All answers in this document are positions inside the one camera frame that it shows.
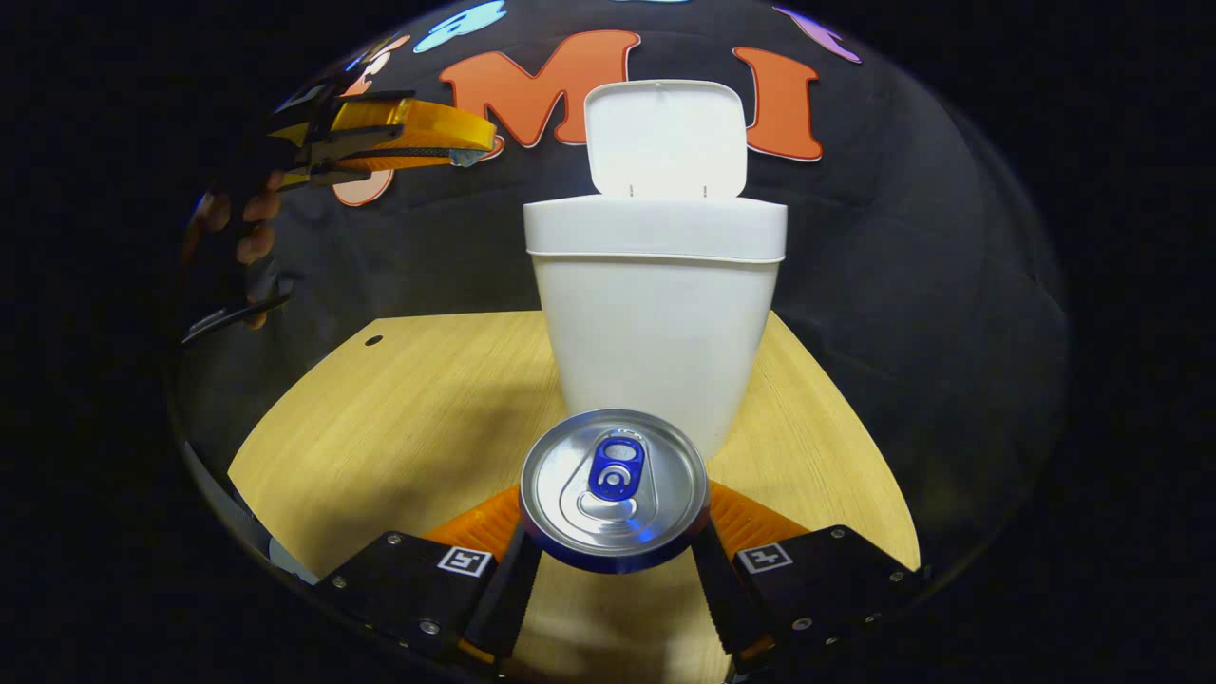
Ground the light wooden desktop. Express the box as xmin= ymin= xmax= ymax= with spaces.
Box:
xmin=228 ymin=309 xmax=921 ymax=684

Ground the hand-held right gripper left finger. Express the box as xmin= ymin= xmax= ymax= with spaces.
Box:
xmin=313 ymin=484 xmax=543 ymax=668

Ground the white desktop garbage bin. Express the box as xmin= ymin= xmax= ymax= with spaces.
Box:
xmin=522 ymin=79 xmax=789 ymax=464

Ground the silver blue pop can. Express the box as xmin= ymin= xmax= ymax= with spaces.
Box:
xmin=520 ymin=408 xmax=712 ymax=575

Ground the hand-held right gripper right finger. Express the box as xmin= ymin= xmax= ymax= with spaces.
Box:
xmin=691 ymin=479 xmax=928 ymax=677

